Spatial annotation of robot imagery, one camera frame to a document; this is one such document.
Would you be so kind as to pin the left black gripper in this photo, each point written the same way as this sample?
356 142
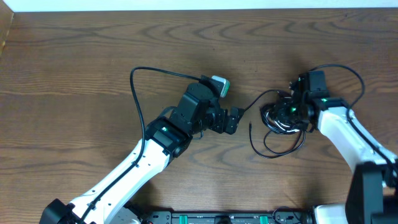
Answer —
222 126

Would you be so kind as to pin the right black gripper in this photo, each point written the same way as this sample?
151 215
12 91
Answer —
282 104

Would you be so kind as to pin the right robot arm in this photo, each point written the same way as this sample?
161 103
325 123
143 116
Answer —
374 167

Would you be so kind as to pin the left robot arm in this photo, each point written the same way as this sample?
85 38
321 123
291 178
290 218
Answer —
165 139

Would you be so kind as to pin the cardboard panel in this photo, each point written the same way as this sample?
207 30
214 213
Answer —
6 19

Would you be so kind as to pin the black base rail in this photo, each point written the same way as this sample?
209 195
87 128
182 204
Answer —
281 215

